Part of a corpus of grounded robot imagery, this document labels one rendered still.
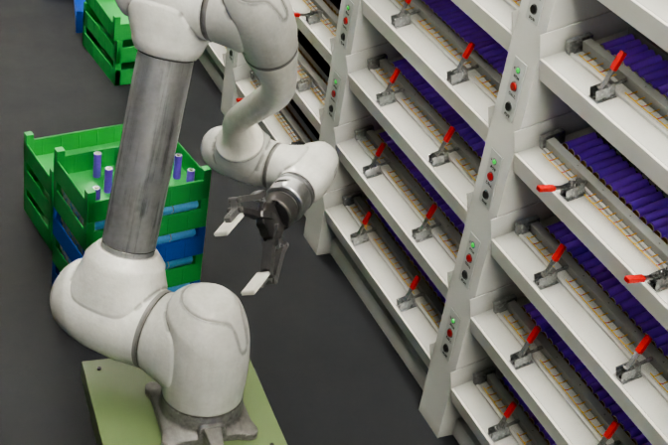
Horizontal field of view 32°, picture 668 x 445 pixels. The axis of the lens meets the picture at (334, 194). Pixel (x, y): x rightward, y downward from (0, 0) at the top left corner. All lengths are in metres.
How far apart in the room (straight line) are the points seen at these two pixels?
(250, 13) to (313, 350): 1.13
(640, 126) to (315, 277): 1.30
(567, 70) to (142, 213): 0.80
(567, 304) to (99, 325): 0.86
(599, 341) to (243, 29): 0.83
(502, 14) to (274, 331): 1.02
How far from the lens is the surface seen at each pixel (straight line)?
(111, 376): 2.34
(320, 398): 2.70
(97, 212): 2.60
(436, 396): 2.64
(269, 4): 1.93
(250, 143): 2.42
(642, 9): 1.91
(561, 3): 2.11
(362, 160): 2.87
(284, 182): 2.37
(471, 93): 2.39
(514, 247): 2.31
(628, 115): 2.00
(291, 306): 2.94
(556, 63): 2.13
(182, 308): 2.08
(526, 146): 2.23
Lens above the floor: 1.82
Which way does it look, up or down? 33 degrees down
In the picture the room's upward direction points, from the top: 10 degrees clockwise
